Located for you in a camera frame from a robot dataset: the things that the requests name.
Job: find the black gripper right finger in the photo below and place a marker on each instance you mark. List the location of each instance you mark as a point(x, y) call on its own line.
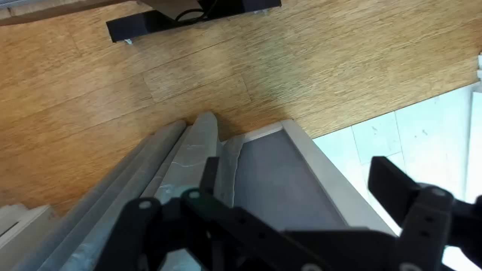
point(426, 211)

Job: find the grey curtain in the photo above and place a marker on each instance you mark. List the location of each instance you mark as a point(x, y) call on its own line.
point(190, 151)

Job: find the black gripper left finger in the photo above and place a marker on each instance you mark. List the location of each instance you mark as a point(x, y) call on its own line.
point(235, 226)

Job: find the white hallway doorway trim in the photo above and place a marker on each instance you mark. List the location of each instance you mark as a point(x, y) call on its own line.
point(20, 226)

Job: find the black stand base bar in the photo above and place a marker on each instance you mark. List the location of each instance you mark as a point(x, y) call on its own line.
point(145, 24)

